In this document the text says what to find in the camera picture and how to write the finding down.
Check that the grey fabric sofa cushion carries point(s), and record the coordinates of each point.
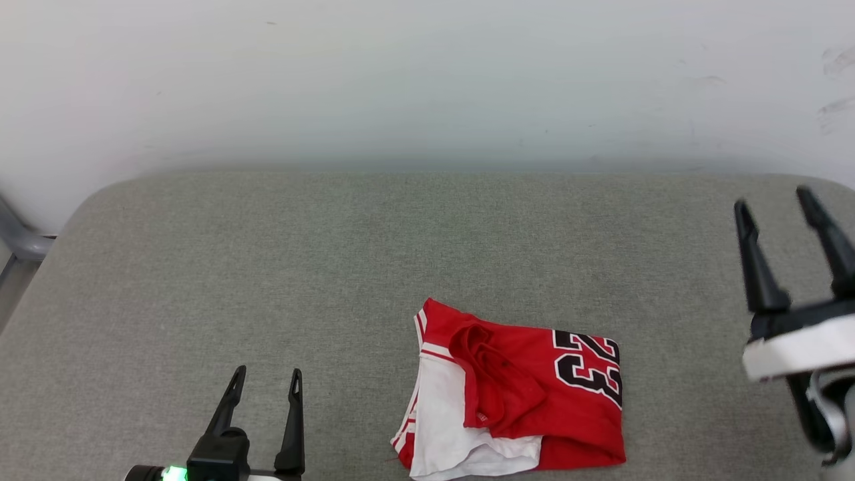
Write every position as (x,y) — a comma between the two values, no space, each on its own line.
(267,267)

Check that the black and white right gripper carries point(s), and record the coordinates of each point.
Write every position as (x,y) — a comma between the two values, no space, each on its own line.
(801,347)

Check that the red and white basketball jersey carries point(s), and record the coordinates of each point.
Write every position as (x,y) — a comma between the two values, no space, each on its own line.
(534,401)

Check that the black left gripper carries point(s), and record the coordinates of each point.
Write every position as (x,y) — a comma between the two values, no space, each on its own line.
(217,457)

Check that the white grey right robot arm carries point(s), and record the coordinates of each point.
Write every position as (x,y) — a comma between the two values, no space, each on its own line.
(825,414)

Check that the grey metal frame pole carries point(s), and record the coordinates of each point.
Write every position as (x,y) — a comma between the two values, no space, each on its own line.
(20,244)

